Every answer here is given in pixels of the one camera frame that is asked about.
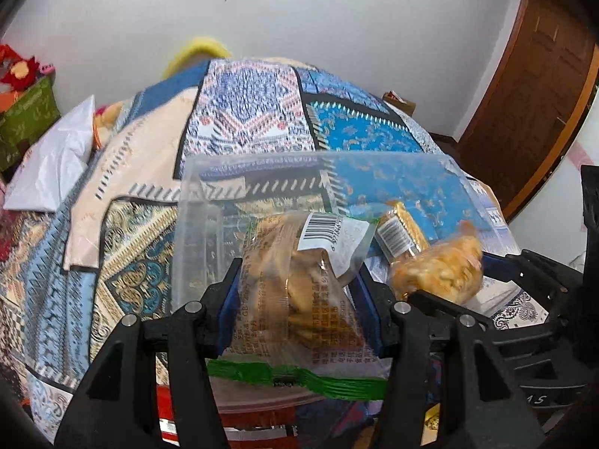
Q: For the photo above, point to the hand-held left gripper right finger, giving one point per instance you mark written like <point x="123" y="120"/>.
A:
<point x="369" y="311"/>

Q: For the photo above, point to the patterned patchwork blanket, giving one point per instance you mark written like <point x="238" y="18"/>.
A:
<point x="252" y="103"/>

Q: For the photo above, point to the yellow snack packet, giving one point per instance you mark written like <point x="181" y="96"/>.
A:
<point x="433" y="425"/>

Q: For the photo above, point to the orange puffed snack packet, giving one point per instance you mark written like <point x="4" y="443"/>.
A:
<point x="442" y="266"/>

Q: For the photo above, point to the red plush decoration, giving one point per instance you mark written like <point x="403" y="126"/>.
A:
<point x="18" y="68"/>

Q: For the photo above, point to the green gift bag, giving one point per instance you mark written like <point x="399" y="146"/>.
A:
<point x="25" y="117"/>

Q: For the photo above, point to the yellow fuzzy object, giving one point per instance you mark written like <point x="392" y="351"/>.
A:
<point x="196" y="51"/>

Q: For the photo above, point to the brown wooden door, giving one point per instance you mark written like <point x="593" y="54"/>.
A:
<point x="533" y="93"/>

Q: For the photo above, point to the white plastic bag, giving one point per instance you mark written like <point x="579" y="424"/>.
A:
<point x="51" y="159"/>

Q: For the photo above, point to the small gold snack packet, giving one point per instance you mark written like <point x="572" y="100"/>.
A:
<point x="402" y="231"/>

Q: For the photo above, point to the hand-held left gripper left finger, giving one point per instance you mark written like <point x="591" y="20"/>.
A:
<point x="229" y="300"/>

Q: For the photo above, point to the green-edged clear snack packet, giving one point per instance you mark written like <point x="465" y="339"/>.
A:
<point x="299" y="299"/>

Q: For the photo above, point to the small cardboard box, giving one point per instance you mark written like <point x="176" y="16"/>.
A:
<point x="401" y="102"/>

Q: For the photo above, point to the red snack packet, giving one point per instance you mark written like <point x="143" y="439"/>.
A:
<point x="252" y="430"/>

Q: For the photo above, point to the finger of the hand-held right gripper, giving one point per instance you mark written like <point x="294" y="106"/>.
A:
<point x="498" y="266"/>
<point x="440" y="306"/>

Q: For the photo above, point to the clear zip bag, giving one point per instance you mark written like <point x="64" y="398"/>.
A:
<point x="201" y="224"/>

